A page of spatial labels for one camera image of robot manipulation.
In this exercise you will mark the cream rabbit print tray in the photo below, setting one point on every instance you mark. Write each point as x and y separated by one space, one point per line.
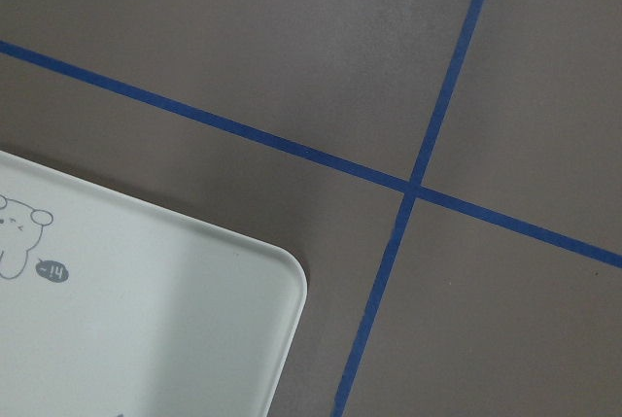
112 306

